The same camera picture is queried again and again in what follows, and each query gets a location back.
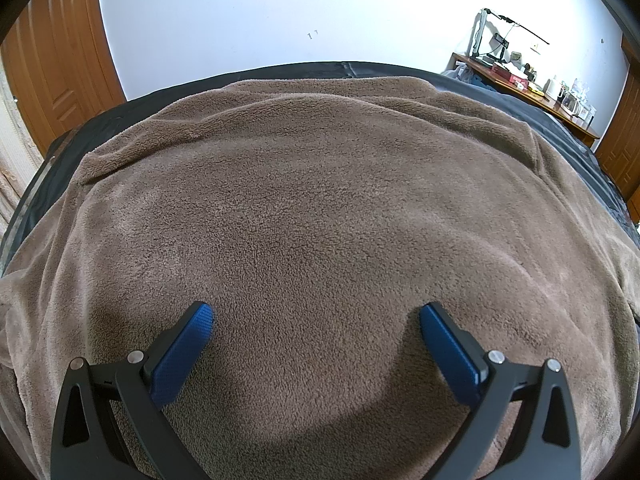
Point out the clear plastic bag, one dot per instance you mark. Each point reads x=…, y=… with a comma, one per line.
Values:
x=462, y=74

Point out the dark bed sheet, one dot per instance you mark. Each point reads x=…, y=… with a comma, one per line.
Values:
x=565, y=135

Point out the wooden desk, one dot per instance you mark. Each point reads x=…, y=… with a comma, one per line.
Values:
x=565, y=120

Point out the white kettle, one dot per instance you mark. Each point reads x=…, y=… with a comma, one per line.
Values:
x=552, y=87

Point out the glass jar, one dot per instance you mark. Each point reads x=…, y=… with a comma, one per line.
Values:
x=574, y=102

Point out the small black device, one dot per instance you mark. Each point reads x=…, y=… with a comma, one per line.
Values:
x=500, y=42

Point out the wooden door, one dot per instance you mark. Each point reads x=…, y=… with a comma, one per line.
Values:
x=622, y=140
x=55, y=60

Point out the blue cloth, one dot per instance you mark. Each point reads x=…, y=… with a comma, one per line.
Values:
x=482, y=82

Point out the brown fleece garment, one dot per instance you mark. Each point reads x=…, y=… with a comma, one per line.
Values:
x=320, y=210

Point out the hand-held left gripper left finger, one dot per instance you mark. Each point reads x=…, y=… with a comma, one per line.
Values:
x=182, y=355

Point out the red box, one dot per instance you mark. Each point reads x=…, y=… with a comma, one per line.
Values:
x=512, y=78

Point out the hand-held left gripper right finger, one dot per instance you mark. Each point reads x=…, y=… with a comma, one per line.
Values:
x=452, y=355

